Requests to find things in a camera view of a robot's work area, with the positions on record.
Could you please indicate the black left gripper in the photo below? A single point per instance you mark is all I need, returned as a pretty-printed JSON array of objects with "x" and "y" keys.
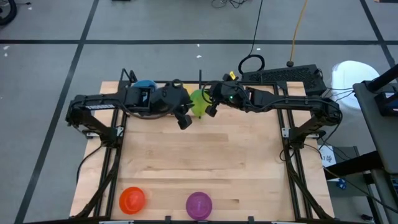
[{"x": 169, "y": 98}]

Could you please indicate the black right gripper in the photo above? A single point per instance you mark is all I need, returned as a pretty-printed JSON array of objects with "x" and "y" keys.
[{"x": 230, "y": 93}]

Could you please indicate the green bowl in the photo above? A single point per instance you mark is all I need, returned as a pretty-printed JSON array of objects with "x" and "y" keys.
[{"x": 199, "y": 104}]

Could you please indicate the orange bowl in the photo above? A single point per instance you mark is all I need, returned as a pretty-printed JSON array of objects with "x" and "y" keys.
[{"x": 132, "y": 200}]

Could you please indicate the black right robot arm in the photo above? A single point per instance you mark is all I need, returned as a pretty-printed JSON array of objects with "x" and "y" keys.
[{"x": 295, "y": 102}]

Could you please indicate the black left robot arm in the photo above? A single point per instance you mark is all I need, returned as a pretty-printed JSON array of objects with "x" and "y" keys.
[{"x": 99, "y": 104}]

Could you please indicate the yellow tag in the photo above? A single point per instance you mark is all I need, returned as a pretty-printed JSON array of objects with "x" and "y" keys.
[{"x": 232, "y": 74}]

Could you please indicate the blue bowl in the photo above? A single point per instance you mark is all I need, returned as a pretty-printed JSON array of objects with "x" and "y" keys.
[{"x": 144, "y": 84}]

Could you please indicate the purple bowl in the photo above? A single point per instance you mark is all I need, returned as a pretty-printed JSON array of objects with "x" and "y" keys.
[{"x": 199, "y": 205}]

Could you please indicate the white paper sheet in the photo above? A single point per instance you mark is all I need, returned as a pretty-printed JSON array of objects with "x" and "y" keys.
[{"x": 326, "y": 157}]

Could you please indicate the white round floor disc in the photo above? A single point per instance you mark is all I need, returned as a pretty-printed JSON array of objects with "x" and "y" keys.
[{"x": 351, "y": 77}]

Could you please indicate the small blue object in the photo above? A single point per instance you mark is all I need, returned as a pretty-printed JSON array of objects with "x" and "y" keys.
[{"x": 340, "y": 184}]

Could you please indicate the dark grey table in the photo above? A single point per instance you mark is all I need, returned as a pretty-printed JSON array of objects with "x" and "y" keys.
[{"x": 382, "y": 137}]

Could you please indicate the black wheel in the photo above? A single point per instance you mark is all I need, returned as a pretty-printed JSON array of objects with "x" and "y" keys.
[{"x": 14, "y": 12}]

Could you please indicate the wooden shelf with black frame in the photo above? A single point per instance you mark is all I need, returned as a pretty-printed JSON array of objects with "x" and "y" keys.
[{"x": 200, "y": 77}]

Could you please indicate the black aluminium table frame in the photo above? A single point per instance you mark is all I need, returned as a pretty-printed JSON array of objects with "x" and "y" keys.
[{"x": 113, "y": 168}]

